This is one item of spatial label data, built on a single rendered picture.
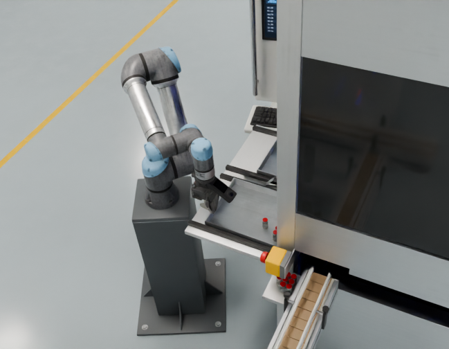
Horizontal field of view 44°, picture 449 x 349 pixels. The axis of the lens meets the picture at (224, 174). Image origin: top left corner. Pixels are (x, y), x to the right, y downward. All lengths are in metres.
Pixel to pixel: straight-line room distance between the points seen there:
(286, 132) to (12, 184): 2.68
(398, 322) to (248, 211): 0.70
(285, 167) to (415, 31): 0.60
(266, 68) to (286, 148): 1.20
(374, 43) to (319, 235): 0.74
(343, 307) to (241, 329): 0.95
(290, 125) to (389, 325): 0.89
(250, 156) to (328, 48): 1.18
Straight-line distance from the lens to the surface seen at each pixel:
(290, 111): 1.55
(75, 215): 3.63
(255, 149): 2.53
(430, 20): 1.30
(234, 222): 2.23
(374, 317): 2.13
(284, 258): 1.93
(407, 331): 2.13
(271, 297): 2.03
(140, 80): 2.23
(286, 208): 1.82
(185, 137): 2.06
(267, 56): 2.75
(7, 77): 5.05
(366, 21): 1.33
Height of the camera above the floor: 2.59
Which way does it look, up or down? 45 degrees down
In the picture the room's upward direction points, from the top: 5 degrees counter-clockwise
